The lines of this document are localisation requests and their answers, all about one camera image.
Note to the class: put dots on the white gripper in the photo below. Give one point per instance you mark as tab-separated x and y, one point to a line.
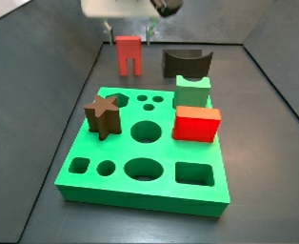
120	9

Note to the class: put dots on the black curved bracket stand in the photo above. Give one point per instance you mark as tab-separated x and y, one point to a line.
189	63

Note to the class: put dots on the red two-legged peg block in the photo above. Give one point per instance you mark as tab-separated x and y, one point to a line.
130	51

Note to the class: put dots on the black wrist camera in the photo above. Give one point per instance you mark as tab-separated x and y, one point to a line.
167	7

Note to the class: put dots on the red square block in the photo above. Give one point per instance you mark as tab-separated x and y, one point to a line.
197	124

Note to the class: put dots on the green shape sorter board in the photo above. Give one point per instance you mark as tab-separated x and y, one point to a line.
142	169

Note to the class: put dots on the green notched block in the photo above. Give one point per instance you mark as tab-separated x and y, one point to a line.
191	92

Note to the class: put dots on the brown star block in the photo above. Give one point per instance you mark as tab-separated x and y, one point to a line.
103	115

